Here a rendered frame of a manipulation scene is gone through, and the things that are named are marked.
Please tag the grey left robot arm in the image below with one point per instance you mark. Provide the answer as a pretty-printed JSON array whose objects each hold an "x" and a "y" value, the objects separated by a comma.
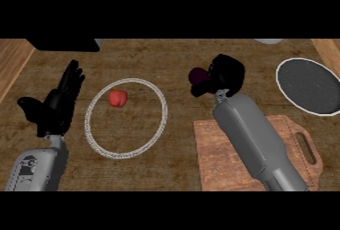
[{"x": 35, "y": 169}]

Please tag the dark grey pan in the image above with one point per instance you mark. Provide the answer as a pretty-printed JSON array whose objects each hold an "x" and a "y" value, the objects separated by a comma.
[{"x": 309, "y": 86}]

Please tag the black appliance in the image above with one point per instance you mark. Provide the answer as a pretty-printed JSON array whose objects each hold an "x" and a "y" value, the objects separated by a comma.
[{"x": 66, "y": 44}]

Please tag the red bell pepper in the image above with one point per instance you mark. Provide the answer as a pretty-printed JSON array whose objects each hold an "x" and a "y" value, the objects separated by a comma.
[{"x": 116, "y": 98}]

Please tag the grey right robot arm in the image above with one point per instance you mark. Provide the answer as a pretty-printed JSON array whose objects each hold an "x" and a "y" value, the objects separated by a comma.
[{"x": 254, "y": 137}]

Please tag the wooden cutting board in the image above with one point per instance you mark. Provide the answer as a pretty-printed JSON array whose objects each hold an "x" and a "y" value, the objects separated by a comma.
[{"x": 220, "y": 158}]

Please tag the dark purple eggplant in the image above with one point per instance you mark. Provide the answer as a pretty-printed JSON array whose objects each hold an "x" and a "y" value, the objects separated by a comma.
[{"x": 198, "y": 76}]

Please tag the pale grey object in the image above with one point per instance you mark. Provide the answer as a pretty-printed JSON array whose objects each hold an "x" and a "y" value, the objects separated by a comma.
[{"x": 267, "y": 40}]

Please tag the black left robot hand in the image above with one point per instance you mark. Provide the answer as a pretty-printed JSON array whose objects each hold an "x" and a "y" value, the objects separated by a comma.
[{"x": 54, "y": 104}]

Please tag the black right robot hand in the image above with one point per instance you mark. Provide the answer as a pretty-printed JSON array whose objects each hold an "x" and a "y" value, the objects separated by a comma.
[{"x": 226, "y": 73}]

